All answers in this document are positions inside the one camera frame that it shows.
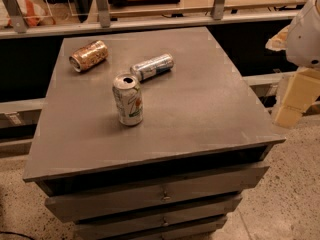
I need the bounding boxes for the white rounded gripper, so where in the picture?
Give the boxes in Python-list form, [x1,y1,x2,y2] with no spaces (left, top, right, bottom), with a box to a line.
[265,0,320,128]

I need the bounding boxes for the white green 7up can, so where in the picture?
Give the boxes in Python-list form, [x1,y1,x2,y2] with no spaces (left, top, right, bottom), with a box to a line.
[112,73,143,126]

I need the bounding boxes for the silver blue can lying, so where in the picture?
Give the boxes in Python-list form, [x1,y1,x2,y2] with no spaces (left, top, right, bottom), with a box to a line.
[130,53,174,81]

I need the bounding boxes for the gold brown can lying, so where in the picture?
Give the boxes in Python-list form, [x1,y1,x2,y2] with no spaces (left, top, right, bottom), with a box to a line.
[69,40,108,72]

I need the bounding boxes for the grey drawer cabinet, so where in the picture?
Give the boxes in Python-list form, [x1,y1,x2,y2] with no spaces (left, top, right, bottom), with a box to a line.
[22,26,287,240]

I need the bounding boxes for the bottom grey drawer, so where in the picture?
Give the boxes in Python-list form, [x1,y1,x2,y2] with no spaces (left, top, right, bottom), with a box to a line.
[107,215,227,240]

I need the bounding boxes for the grey drawer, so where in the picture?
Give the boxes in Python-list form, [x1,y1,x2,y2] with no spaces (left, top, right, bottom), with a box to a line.
[73,193,243,240]
[45,162,268,222]
[107,215,227,240]

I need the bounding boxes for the middle grey drawer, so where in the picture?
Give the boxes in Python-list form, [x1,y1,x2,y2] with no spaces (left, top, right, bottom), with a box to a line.
[73,193,243,240]

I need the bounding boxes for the orange white cloth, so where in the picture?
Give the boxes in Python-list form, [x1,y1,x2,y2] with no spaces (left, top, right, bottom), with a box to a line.
[0,0,56,29]

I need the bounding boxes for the top grey drawer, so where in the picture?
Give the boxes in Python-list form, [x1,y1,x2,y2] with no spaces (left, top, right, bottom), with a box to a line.
[45,162,268,222]

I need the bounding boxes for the grey metal bracket right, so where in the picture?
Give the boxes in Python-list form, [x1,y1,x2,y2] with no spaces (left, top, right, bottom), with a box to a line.
[210,0,225,20]

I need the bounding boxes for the grey metal bracket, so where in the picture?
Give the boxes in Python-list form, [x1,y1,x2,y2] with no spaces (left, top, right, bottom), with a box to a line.
[96,0,110,28]
[2,0,28,33]
[210,0,225,20]

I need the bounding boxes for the grey metal bracket middle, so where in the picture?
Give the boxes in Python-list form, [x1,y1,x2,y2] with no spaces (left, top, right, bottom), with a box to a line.
[96,0,110,28]

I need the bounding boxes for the long grey shelf rail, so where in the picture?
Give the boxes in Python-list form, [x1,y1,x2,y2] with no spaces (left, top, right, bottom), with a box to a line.
[0,10,298,39]

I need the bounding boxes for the grey metal bracket left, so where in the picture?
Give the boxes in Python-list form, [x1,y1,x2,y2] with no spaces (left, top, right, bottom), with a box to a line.
[2,0,28,33]

